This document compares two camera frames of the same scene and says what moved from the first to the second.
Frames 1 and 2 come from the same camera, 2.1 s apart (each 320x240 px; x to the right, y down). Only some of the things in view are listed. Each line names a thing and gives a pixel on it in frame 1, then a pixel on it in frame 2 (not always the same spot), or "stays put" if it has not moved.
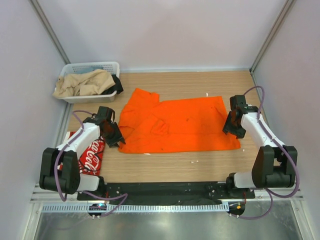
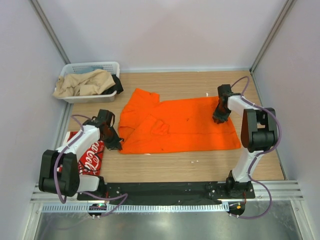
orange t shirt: (147, 125) stays put
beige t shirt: (86, 82) stays put
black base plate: (165, 193) stays put
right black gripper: (239, 133) → (217, 116)
